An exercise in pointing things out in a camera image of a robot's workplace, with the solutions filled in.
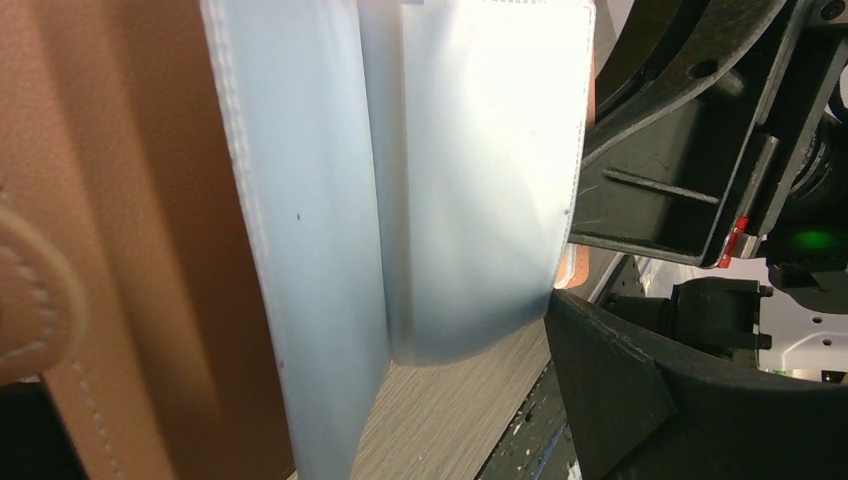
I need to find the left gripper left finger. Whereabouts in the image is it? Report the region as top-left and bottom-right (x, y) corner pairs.
(1, 382), (87, 480)

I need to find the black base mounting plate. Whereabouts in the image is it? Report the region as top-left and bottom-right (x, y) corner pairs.
(476, 363), (582, 480)

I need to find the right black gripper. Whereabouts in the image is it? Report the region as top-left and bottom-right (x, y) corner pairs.
(570, 1), (847, 314)

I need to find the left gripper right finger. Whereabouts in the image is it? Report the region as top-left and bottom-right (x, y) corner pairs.
(545, 290), (847, 479)

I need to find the tan leather card holder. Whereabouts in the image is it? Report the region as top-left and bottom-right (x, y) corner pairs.
(1, 1), (596, 479)

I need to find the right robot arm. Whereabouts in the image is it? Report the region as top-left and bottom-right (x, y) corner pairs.
(570, 1), (847, 379)

